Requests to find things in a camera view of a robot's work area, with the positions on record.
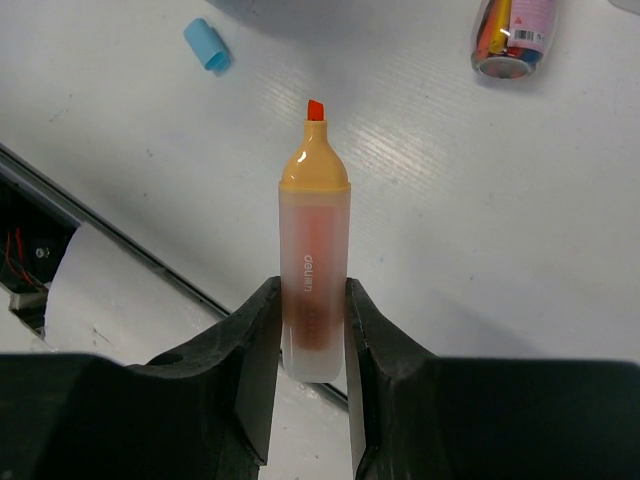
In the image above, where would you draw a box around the orange highlighter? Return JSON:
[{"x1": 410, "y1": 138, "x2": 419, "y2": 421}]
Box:
[{"x1": 278, "y1": 100, "x2": 351, "y2": 383}]

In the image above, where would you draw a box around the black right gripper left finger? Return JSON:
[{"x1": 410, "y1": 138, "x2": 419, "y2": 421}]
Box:
[{"x1": 1, "y1": 277, "x2": 281, "y2": 479}]

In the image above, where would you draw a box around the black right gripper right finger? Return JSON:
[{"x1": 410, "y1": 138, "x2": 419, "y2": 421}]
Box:
[{"x1": 344, "y1": 279, "x2": 639, "y2": 479}]

